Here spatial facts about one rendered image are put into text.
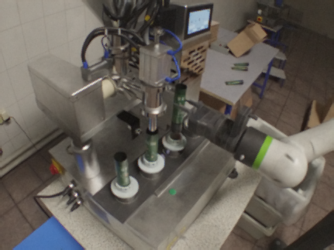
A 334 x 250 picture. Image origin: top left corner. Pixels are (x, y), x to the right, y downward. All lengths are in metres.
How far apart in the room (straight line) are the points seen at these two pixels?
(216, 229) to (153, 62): 0.69
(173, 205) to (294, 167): 0.33
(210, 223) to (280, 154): 0.50
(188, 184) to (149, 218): 0.16
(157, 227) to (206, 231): 0.35
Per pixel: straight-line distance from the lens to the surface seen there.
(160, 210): 0.64
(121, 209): 0.62
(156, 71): 0.45
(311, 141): 0.67
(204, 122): 0.58
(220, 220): 0.96
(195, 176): 0.71
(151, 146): 0.59
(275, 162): 0.54
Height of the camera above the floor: 1.58
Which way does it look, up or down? 41 degrees down
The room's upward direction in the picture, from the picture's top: 5 degrees clockwise
